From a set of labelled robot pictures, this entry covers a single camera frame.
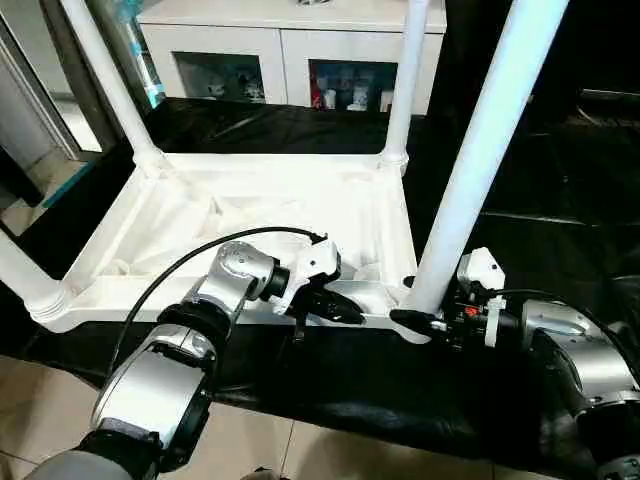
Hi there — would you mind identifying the grey curtain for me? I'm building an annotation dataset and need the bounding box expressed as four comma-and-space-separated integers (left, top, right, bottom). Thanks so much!
39, 0, 151, 151

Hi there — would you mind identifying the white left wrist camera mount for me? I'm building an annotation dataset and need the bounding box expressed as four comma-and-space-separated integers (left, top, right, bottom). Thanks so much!
272, 241, 344, 317

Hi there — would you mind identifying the light blue rack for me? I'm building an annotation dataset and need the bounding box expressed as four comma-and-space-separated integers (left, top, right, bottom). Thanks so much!
117, 0, 166, 109

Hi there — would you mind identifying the teal floor mat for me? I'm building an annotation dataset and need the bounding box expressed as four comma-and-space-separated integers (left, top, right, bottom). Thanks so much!
42, 162, 96, 209

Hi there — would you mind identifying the grey door frame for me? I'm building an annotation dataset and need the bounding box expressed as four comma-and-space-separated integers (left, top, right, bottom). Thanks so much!
0, 14, 96, 161

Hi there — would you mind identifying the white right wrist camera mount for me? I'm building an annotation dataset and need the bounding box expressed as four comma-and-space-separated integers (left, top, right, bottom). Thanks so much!
457, 247, 506, 347

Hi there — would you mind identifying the white display cabinet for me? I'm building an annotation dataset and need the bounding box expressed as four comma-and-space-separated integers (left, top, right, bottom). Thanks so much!
137, 0, 446, 116

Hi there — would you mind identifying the white plastic table leg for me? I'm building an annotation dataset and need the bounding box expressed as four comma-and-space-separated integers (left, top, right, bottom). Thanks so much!
58, 0, 169, 174
0, 233, 74, 329
379, 0, 432, 174
403, 0, 571, 321

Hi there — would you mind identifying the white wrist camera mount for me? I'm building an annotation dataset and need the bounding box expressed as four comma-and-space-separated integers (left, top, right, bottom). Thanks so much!
272, 241, 344, 317
457, 247, 506, 347

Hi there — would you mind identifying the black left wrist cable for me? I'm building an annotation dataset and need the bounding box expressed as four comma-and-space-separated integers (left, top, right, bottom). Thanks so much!
104, 227, 329, 381

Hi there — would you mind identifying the black floor stand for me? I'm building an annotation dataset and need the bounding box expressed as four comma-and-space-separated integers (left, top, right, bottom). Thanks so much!
0, 147, 44, 207

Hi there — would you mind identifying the black mat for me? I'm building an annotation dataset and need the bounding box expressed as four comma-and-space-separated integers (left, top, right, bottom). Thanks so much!
0, 97, 640, 480

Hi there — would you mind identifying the black cabinet with gold label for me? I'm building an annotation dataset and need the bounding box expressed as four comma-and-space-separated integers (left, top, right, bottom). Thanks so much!
434, 0, 586, 121

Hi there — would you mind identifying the dark low furniture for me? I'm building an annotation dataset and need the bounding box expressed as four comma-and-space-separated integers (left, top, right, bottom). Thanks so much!
574, 88, 640, 141

